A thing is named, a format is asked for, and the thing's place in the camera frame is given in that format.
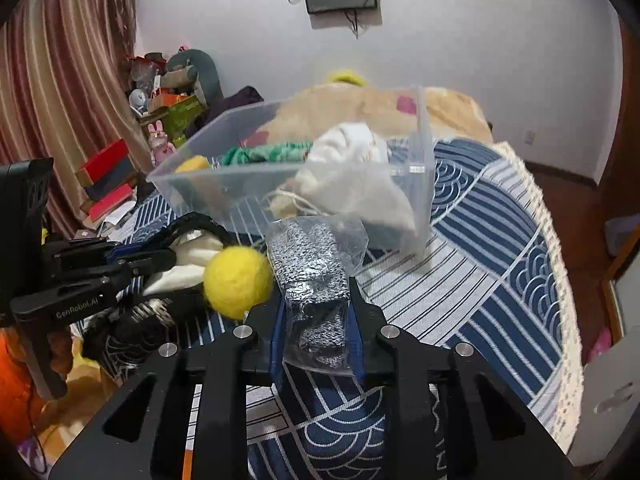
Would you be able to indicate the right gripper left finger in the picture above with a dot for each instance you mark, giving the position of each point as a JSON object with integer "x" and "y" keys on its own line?
{"x": 264, "y": 354}

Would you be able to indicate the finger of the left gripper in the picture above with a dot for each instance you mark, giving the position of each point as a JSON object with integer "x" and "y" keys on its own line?
{"x": 134, "y": 260}

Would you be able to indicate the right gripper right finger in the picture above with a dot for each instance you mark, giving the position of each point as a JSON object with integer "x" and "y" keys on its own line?
{"x": 369, "y": 361}

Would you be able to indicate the yellow felt ball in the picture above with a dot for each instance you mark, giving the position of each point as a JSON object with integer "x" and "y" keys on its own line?
{"x": 236, "y": 280}

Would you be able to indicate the yellow green sponge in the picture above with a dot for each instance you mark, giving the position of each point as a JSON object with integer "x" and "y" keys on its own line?
{"x": 195, "y": 163}

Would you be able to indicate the grey cloth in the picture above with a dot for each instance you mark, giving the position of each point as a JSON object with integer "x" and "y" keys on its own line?
{"x": 312, "y": 259}

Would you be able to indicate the green knitted cloth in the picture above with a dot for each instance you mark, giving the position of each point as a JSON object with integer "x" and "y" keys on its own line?
{"x": 266, "y": 154}

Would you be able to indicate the white cloth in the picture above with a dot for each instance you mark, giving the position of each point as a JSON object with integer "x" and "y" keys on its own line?
{"x": 347, "y": 171}

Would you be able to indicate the person's left hand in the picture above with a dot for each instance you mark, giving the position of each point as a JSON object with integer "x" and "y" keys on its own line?
{"x": 21, "y": 405}

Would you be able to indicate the red box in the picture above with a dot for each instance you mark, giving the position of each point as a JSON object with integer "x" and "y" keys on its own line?
{"x": 101, "y": 163}

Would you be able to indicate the pink rabbit toy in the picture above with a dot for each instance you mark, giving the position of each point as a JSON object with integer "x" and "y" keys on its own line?
{"x": 160, "y": 145}

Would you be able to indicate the blue white patterned tablecloth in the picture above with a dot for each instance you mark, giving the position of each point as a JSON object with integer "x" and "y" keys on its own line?
{"x": 492, "y": 276}

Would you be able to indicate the green cardboard box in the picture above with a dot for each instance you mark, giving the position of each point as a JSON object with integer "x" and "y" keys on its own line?
{"x": 176, "y": 119}

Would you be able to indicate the grey green plush toy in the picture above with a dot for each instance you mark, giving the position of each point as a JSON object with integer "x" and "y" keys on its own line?
{"x": 193, "y": 71}

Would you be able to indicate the dark purple clothing pile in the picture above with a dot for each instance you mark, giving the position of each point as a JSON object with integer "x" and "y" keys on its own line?
{"x": 248, "y": 95}

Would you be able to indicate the clear plastic box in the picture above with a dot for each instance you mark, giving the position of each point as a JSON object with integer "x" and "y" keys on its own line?
{"x": 238, "y": 196}

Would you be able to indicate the striped red curtain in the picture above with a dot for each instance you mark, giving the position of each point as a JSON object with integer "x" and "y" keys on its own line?
{"x": 64, "y": 78}

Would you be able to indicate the beige patterned blanket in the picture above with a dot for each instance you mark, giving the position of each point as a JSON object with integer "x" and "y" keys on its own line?
{"x": 391, "y": 114}

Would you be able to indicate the yellow plush behind blanket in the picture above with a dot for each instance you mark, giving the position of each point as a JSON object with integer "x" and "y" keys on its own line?
{"x": 346, "y": 77}

